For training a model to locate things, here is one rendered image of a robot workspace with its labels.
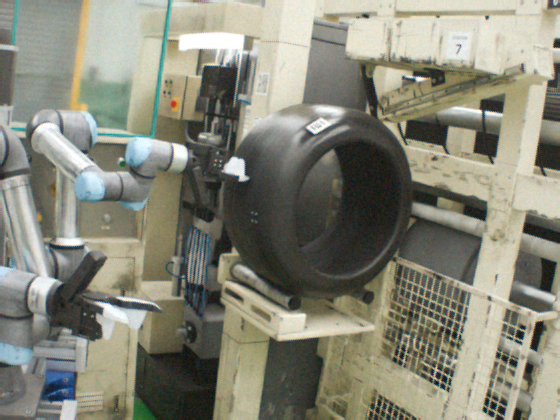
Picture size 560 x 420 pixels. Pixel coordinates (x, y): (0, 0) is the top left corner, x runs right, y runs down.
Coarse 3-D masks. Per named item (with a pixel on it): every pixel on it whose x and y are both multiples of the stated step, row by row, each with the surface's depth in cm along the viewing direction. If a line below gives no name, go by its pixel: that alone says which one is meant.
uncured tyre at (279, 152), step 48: (240, 144) 201; (288, 144) 184; (336, 144) 188; (384, 144) 197; (240, 192) 192; (288, 192) 183; (384, 192) 224; (240, 240) 197; (288, 240) 186; (336, 240) 231; (384, 240) 219; (288, 288) 196; (336, 288) 199
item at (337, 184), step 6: (336, 180) 254; (342, 180) 256; (336, 186) 255; (342, 186) 251; (330, 192) 255; (336, 192) 253; (330, 198) 255; (336, 198) 256; (330, 204) 255; (336, 204) 254; (330, 210) 256; (336, 210) 254; (330, 216) 256
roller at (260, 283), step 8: (240, 264) 221; (232, 272) 221; (240, 272) 217; (248, 272) 214; (248, 280) 212; (256, 280) 209; (264, 280) 207; (256, 288) 208; (264, 288) 204; (272, 288) 201; (280, 288) 200; (272, 296) 200; (280, 296) 197; (288, 296) 194; (296, 296) 194; (288, 304) 193; (296, 304) 194
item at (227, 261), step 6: (222, 258) 219; (228, 258) 220; (234, 258) 221; (240, 258) 222; (222, 264) 219; (228, 264) 220; (234, 264) 221; (246, 264) 224; (222, 270) 219; (228, 270) 220; (222, 276) 220; (228, 276) 221; (234, 276) 222; (222, 282) 220
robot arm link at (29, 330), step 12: (0, 324) 125; (12, 324) 125; (24, 324) 126; (36, 324) 131; (48, 324) 135; (0, 336) 125; (12, 336) 125; (24, 336) 126; (36, 336) 130; (0, 348) 126; (12, 348) 125; (24, 348) 127; (12, 360) 126; (24, 360) 127
